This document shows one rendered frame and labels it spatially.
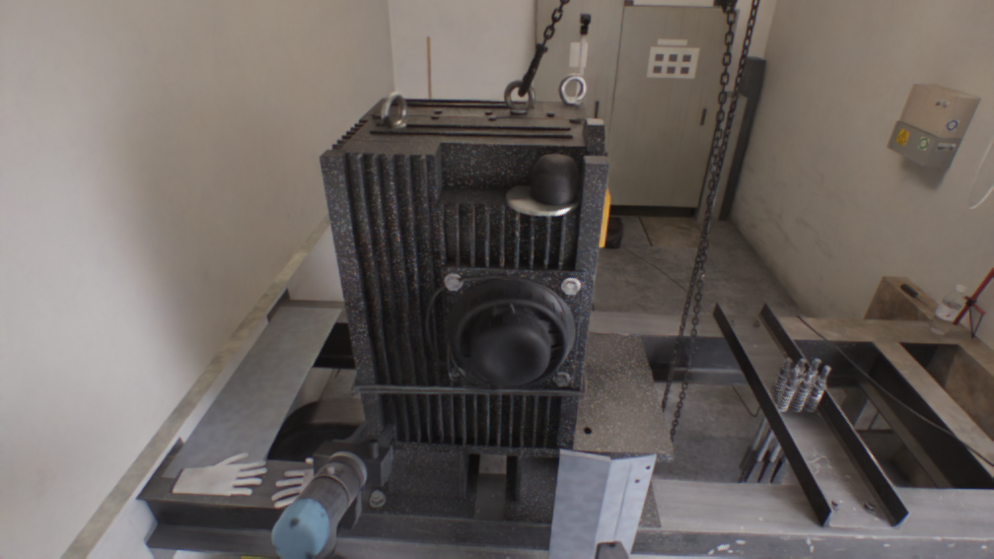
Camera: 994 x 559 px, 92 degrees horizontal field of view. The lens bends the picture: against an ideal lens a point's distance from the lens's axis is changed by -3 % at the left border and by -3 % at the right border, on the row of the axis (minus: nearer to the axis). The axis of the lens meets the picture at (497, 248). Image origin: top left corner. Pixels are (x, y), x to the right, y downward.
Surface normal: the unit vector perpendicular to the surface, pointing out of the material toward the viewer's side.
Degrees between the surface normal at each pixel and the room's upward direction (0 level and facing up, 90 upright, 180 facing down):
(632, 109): 90
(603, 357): 0
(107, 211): 90
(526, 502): 0
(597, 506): 90
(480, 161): 90
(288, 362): 0
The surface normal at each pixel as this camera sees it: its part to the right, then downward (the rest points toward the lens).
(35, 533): 1.00, 0.04
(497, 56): -0.05, 0.49
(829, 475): 0.01, -0.87
